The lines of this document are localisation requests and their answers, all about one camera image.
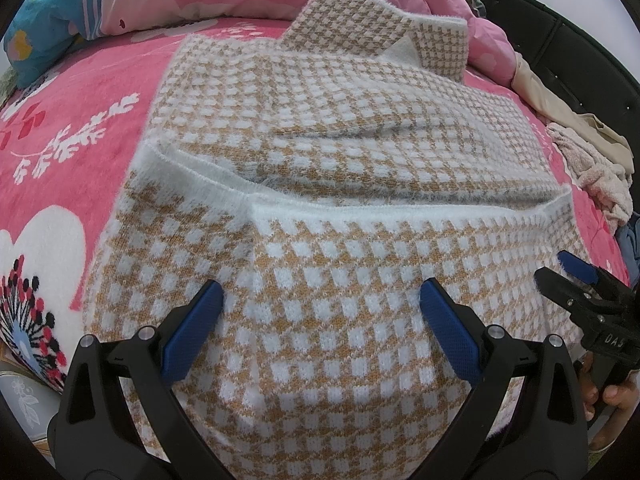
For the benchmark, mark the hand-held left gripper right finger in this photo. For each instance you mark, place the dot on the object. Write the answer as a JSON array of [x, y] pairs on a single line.
[[447, 330]]

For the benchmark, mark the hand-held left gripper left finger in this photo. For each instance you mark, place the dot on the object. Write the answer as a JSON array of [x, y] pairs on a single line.
[[197, 330]]

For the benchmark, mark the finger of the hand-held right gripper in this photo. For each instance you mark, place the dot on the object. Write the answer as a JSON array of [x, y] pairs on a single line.
[[557, 287], [582, 270]]

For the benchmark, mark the beige white houndstooth sweater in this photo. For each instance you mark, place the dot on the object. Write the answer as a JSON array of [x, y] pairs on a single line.
[[325, 310]]

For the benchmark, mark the person's right hand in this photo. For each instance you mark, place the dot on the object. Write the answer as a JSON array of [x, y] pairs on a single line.
[[617, 395]]

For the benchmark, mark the blue garment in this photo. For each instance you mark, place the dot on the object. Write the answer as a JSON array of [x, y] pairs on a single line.
[[631, 245]]

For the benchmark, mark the cream fluffy garment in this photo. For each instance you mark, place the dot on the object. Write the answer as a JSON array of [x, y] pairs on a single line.
[[590, 165]]

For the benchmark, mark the beige garment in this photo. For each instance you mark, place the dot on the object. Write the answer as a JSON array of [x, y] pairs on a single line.
[[550, 100]]

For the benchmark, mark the grey floral fabric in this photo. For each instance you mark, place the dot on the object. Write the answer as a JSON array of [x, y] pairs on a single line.
[[30, 405]]

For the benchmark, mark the black padded headboard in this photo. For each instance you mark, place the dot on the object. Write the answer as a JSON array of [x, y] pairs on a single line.
[[575, 50]]

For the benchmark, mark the pink floral fleece blanket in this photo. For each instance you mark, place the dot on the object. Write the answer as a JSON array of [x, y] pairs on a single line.
[[75, 110]]

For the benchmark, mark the green floral cloth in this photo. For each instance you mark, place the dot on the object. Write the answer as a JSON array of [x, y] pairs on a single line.
[[475, 2]]

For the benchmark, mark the pink white blue quilt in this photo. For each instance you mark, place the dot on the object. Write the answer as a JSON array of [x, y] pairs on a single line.
[[140, 5]]

